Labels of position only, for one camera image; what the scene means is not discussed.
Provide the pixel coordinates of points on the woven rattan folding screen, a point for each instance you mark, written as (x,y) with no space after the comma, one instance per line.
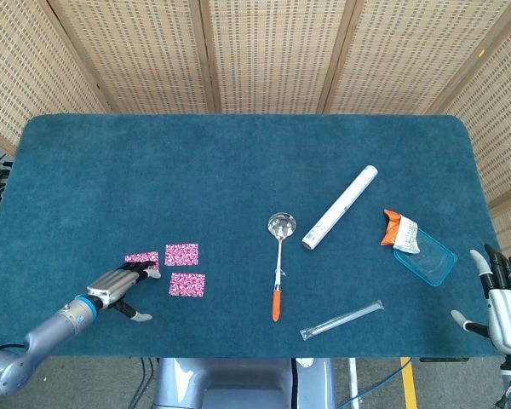
(272,55)

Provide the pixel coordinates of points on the clear plastic wrapped tube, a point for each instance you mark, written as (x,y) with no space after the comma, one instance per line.
(345,318)

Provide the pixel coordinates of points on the orange and white snack bag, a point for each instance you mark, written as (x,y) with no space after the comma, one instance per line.
(402,234)

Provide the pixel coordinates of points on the pink patterned card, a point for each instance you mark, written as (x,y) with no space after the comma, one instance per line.
(142,257)
(182,254)
(187,285)

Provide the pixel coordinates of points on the blue carpet table cover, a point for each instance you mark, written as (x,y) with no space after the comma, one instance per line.
(196,170)

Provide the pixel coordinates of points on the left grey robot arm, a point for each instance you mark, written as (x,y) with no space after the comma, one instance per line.
(55,324)

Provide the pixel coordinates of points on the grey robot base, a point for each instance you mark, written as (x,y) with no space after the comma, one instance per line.
(238,383)

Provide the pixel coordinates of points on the black flat bar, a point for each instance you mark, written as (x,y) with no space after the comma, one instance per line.
(443,359)

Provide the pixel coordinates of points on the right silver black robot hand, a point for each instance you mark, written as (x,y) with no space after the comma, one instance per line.
(509,313)

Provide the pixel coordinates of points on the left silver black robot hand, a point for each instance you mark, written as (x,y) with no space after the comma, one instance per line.
(113,286)

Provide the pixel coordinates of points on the yellow floor tape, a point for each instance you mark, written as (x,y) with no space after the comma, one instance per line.
(409,383)

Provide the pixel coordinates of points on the white paper roll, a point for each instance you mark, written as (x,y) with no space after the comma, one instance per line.
(340,206)

